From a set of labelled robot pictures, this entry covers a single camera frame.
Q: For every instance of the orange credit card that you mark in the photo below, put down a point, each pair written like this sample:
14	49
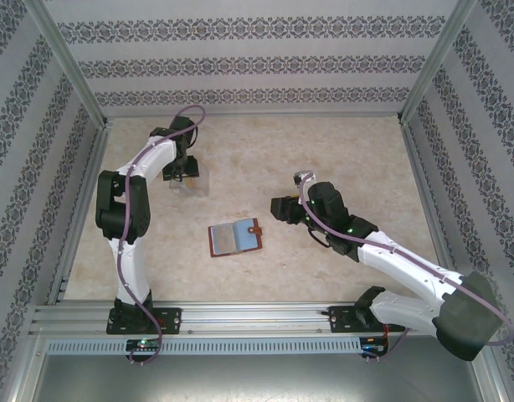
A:
191	182

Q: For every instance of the clear plastic card box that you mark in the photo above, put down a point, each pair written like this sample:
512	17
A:
200	188

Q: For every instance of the brown leather card holder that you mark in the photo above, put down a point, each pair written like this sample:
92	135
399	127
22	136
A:
246	236

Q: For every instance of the silver grey credit card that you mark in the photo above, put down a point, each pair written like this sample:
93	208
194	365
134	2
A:
223	240

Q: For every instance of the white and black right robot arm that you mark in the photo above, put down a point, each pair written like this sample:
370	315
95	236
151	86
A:
466	322

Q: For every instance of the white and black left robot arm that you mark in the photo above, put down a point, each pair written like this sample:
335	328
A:
119	209

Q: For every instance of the small circuit board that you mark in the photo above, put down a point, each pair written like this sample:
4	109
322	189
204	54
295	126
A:
376	343
144	344

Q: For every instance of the grey sheet metal panel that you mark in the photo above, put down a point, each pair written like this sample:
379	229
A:
257	377

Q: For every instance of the aluminium table end rail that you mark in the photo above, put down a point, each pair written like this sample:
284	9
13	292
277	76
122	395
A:
257	115

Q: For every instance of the aluminium table side rail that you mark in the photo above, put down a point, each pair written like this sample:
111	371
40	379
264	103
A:
84	201
424	188

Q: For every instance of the aluminium mounting rail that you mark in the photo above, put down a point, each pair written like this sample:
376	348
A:
257	318

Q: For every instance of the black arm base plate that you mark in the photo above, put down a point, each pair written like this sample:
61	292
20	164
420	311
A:
340	320
173	318

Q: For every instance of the aluminium frame post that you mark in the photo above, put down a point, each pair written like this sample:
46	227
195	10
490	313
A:
68	63
437	63

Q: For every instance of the aluminium frame beam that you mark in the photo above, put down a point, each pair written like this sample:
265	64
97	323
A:
27	377
497	389

